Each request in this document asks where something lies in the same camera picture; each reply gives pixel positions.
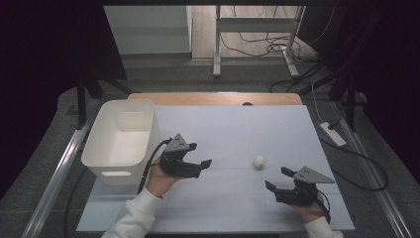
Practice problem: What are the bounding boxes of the white metal stand frame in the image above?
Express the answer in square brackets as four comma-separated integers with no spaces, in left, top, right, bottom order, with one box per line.
[212,5,306,78]

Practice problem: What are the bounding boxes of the white power strip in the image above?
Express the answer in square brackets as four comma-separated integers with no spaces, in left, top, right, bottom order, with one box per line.
[319,121,348,148]

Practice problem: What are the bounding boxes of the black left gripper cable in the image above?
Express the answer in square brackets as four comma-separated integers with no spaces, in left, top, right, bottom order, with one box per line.
[137,138,173,194]

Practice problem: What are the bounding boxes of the dark curtain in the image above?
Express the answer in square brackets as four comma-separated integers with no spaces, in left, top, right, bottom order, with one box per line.
[298,0,420,186]
[0,0,128,199]

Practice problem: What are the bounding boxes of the white plastic bin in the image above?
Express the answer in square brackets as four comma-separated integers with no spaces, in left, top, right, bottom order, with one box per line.
[80,99,160,186]

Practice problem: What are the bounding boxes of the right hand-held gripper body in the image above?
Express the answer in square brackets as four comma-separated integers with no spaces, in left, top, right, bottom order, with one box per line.
[274,166,336,208]

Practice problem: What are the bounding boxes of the white cabinet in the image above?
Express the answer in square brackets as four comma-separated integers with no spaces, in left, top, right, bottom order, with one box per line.
[103,5,193,56]

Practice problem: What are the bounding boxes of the black curved floor cable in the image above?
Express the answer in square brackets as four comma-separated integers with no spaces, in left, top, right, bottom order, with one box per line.
[63,167,89,238]

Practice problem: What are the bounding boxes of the tangle of thin cables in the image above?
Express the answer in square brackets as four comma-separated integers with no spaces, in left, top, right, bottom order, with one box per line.
[220,5,336,62]

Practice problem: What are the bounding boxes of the metal floor rail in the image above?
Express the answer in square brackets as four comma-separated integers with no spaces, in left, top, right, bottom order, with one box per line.
[330,98,414,238]
[21,98,103,238]

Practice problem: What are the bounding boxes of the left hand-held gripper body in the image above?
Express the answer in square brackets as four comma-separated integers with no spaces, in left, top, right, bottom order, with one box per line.
[158,133,203,179]

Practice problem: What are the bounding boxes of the person's left hand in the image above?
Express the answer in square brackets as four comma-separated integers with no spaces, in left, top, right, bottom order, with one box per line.
[145,157,182,198]

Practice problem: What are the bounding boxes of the white board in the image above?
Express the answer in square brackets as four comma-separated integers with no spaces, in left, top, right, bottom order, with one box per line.
[76,104,356,232]

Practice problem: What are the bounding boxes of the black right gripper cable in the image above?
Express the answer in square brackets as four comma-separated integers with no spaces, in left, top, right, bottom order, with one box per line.
[316,189,332,223]

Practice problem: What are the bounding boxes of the white ball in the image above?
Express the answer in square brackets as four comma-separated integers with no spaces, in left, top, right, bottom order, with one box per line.
[253,155,266,171]

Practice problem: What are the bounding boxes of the black looped floor cable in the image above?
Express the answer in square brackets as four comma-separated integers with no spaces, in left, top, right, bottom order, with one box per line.
[319,137,389,192]

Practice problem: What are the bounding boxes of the person's right hand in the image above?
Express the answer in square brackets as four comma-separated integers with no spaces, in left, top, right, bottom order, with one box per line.
[290,192,328,224]

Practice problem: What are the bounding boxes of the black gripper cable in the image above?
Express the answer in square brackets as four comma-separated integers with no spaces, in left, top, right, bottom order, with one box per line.
[137,138,173,194]
[316,189,332,223]

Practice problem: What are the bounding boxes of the black stand legs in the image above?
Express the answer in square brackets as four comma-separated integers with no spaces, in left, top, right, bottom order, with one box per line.
[75,70,133,130]
[305,70,360,133]

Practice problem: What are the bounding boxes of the black thick floor cables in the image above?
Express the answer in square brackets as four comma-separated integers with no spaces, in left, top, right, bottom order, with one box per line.
[268,61,331,94]

